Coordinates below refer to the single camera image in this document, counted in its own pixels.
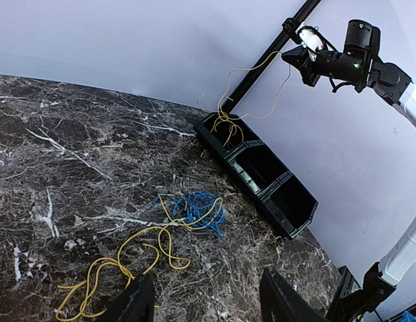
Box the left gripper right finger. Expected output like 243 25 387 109
260 268 327 322

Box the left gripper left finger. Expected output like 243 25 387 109
95 273 155 322

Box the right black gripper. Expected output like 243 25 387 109
282 46 320 87

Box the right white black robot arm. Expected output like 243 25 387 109
282 19 416 320

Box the black three-compartment bin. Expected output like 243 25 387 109
193 113 318 239

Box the blue object at corner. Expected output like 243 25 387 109
394 311 416 322

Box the right black frame post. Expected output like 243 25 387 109
221 0 321 114

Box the blue cable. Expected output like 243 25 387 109
153 190 226 241

